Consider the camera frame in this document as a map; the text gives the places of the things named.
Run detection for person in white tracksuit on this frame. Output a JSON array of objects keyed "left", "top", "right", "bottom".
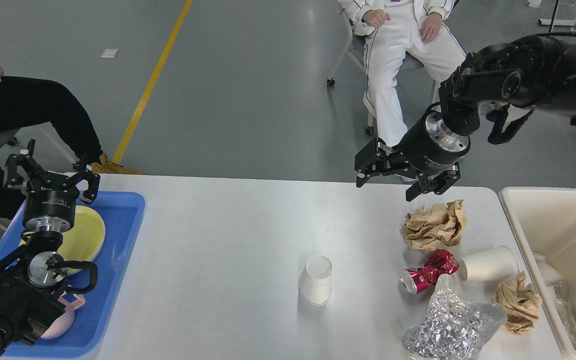
[{"left": 339, "top": 0, "right": 466, "bottom": 147}]

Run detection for silver foil pouch with paper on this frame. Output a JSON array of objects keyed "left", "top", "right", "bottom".
[{"left": 532, "top": 251, "right": 576, "bottom": 350}]

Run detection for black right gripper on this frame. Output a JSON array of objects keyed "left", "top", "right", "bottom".
[{"left": 354, "top": 111, "right": 471, "bottom": 202}]

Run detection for white paper cup lying sideways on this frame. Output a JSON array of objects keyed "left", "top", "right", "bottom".
[{"left": 457, "top": 246, "right": 520, "bottom": 281}]

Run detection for crushed red soda can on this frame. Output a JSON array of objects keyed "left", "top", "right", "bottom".
[{"left": 400, "top": 249, "right": 459, "bottom": 294}]

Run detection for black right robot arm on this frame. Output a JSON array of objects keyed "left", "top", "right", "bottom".
[{"left": 354, "top": 32, "right": 576, "bottom": 202}]

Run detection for yellow round plastic plate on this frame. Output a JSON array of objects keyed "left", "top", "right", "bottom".
[{"left": 18, "top": 205, "right": 106, "bottom": 280}]

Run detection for pink ribbed mug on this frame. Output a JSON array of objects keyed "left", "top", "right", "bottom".
[{"left": 41, "top": 292, "right": 86, "bottom": 340}]

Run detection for person in black trousers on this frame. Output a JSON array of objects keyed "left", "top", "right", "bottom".
[{"left": 0, "top": 47, "right": 145, "bottom": 218}]

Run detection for silver foil bag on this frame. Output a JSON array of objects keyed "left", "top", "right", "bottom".
[{"left": 402, "top": 275, "right": 507, "bottom": 360}]

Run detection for white wheeled chair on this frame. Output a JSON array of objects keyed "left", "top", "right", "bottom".
[{"left": 326, "top": 6, "right": 439, "bottom": 136}]

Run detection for small crumpled brown paper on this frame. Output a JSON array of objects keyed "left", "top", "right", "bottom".
[{"left": 493, "top": 271, "right": 543, "bottom": 336}]

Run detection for beige plastic bin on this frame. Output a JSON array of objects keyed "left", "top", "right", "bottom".
[{"left": 499, "top": 187, "right": 576, "bottom": 360}]

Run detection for white paper cup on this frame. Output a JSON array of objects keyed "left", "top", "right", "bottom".
[{"left": 298, "top": 255, "right": 333, "bottom": 306}]

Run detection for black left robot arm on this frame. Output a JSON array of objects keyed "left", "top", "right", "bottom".
[{"left": 0, "top": 139, "right": 101, "bottom": 357}]

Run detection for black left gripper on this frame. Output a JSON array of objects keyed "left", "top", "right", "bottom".
[{"left": 4, "top": 139, "right": 101, "bottom": 233}]

